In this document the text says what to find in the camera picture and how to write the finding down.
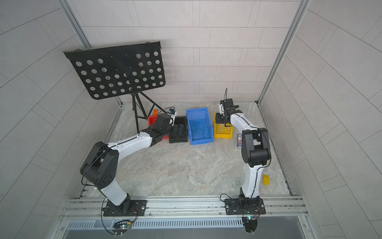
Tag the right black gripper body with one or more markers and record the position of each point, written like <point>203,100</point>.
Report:
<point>223,118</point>

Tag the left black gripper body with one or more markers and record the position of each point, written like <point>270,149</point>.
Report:
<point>175,130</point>

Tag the blue card box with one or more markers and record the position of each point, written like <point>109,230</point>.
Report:
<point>239,141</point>

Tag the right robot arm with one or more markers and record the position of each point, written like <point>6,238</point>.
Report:
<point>255,149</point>

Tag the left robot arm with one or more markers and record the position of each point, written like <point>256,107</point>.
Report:
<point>101,164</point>

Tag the black plastic bin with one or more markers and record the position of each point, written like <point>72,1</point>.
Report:
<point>180,120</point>

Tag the yellow plastic bin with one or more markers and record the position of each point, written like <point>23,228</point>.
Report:
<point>222,130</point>

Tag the blue plastic bin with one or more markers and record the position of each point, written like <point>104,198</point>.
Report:
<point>200,126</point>

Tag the red plastic bin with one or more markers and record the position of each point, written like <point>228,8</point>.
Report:
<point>152,119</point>

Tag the small yellow block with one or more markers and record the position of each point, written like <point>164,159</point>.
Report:
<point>265,180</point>

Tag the black perforated music stand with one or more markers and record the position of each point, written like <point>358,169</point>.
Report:
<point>115,71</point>

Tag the right controller board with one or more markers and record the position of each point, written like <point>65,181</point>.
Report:
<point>250,224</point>

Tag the controller board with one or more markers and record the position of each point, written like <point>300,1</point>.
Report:
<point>250,224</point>
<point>121,227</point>

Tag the left controller board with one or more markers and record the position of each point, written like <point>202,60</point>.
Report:
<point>121,227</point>

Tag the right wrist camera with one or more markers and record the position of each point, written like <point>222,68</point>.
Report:
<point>222,107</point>

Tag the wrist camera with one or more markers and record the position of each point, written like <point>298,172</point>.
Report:
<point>222,107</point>
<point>172,113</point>

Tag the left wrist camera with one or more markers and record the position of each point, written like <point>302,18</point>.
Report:
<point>172,113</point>

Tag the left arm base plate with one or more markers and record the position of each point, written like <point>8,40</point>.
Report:
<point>130,208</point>

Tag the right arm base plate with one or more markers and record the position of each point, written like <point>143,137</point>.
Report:
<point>254,206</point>

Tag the aluminium rail frame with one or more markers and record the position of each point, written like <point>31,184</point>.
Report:
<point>286,217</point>

